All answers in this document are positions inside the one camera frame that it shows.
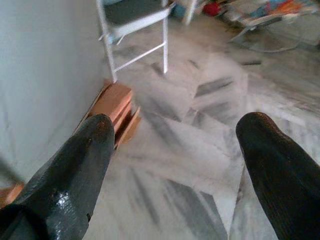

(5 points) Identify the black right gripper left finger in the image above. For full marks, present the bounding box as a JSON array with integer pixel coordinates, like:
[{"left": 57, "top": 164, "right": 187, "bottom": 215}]
[{"left": 0, "top": 113, "right": 116, "bottom": 240}]

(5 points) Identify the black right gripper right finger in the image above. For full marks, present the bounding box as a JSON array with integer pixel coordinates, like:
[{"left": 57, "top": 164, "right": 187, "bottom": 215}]
[{"left": 235, "top": 111, "right": 320, "bottom": 240}]

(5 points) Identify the white fridge cabinet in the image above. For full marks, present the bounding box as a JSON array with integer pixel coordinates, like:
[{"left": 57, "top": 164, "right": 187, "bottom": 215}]
[{"left": 0, "top": 0, "right": 112, "bottom": 191}]

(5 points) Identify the orange brick stack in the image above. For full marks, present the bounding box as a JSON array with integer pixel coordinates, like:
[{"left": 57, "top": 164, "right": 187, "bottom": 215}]
[
  {"left": 0, "top": 183, "right": 25, "bottom": 209},
  {"left": 74, "top": 79, "right": 142, "bottom": 151}
]

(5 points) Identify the white metal folding chair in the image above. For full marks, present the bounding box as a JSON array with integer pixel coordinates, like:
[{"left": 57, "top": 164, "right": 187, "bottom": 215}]
[{"left": 96, "top": 0, "right": 177, "bottom": 83}]

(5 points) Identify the red toy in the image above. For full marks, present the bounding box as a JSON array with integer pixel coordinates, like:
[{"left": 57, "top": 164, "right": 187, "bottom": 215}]
[{"left": 202, "top": 1, "right": 222, "bottom": 15}]

